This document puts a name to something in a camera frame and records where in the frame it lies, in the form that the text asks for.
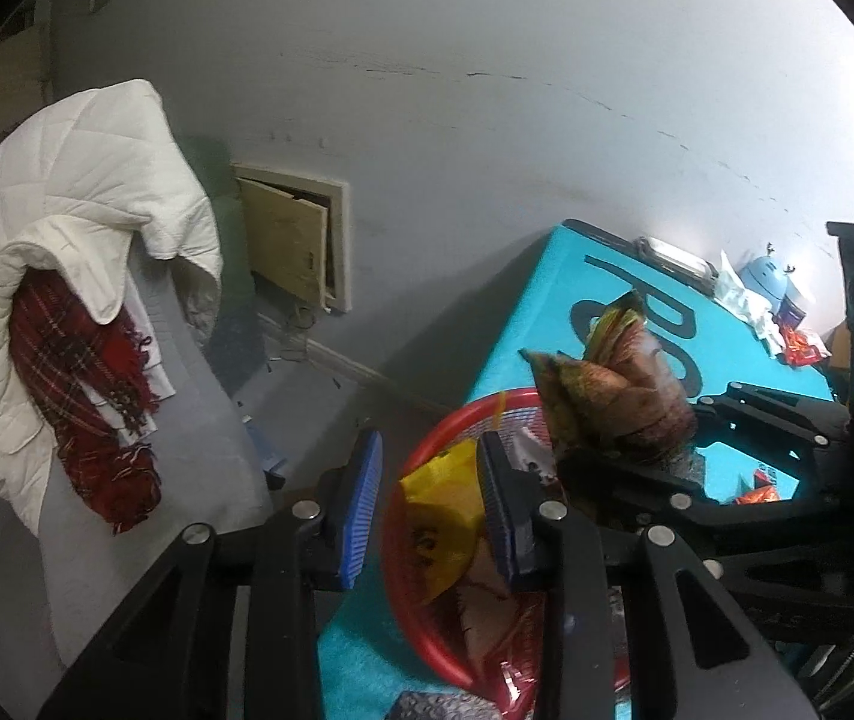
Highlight white quilted jacket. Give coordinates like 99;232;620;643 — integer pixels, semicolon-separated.
0;79;224;537

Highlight small red packets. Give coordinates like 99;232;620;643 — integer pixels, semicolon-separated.
779;326;829;368

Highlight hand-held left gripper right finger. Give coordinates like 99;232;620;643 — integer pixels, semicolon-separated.
476;431;822;720

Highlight yellow snack packet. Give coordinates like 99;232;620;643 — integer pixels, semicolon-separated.
399;441;488;605

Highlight wooden wall hatch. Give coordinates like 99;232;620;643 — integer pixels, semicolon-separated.
230;161;353;314

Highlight dark blue box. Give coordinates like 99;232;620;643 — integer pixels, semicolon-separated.
775;292;810;331

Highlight light blue appliance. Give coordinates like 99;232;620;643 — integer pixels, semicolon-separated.
738;240;803;316

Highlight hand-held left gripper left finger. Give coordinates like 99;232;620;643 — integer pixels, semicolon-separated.
37;429;384;720

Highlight tangled cable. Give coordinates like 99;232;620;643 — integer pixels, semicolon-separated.
269;300;315;361

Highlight clear plastic snack bag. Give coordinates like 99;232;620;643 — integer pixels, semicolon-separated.
457;540;548;683

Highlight brown orange snack packet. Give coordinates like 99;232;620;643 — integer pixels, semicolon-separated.
521;291;698;466

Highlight red plastic basket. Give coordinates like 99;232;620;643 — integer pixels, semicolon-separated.
380;388;630;720

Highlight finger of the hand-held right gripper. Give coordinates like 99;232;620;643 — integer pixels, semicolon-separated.
693;381;852;460
558;446;803;541

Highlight white plastic bag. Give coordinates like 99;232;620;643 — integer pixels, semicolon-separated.
715;251;780;346

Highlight beige board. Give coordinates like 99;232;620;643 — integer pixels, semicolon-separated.
0;0;53;143

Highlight red plaid scarf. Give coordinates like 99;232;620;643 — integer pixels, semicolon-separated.
7;270;164;536

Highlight white tray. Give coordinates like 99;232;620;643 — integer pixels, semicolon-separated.
633;236;720;290

